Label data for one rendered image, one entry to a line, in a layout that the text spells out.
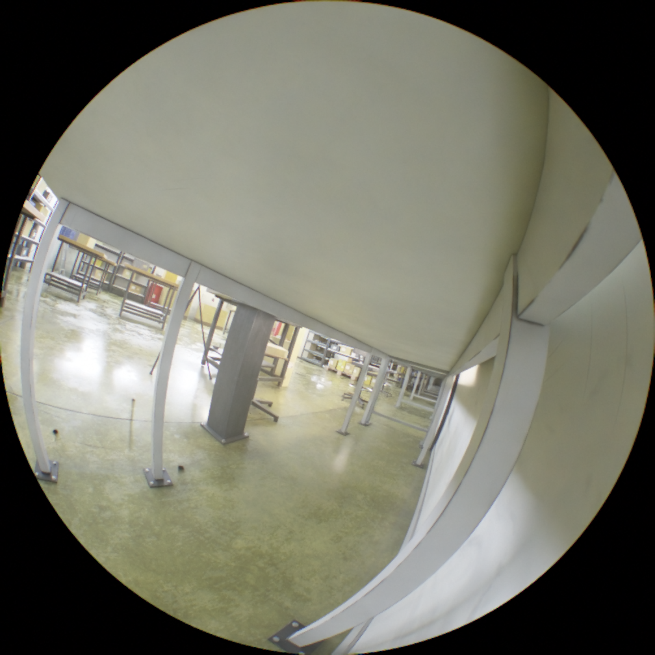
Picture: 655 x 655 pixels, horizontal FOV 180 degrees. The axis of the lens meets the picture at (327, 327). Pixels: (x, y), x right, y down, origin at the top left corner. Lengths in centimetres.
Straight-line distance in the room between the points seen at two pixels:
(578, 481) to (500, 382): 15
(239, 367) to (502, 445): 116
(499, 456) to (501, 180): 19
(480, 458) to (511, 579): 18
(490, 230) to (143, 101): 30
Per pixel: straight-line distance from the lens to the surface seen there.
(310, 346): 794
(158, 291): 894
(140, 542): 86
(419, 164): 15
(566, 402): 31
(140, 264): 477
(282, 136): 17
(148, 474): 106
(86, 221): 74
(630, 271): 25
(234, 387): 123
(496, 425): 18
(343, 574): 91
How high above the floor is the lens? 75
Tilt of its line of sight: 5 degrees up
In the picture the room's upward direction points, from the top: 18 degrees clockwise
